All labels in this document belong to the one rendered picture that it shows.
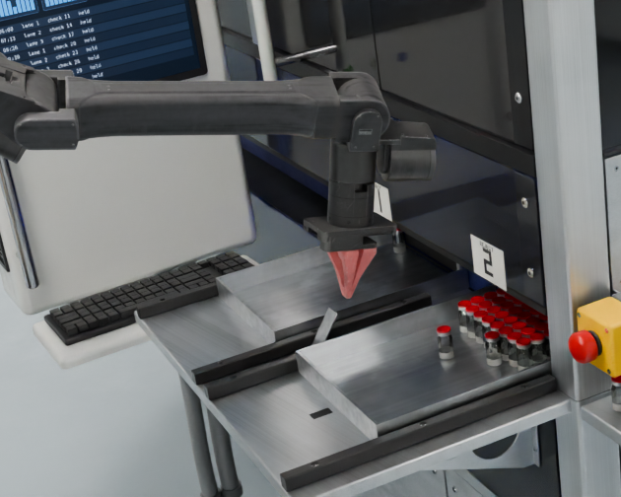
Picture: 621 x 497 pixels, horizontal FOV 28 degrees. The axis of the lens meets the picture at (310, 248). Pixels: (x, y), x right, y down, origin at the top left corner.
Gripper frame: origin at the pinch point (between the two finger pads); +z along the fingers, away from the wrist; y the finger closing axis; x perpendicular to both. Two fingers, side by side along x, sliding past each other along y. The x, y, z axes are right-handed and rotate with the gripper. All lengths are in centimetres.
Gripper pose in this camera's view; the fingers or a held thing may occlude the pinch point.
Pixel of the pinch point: (347, 290)
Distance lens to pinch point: 156.9
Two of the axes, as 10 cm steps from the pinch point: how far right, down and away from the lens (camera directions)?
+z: -0.3, 9.5, 3.0
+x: -4.1, -2.9, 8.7
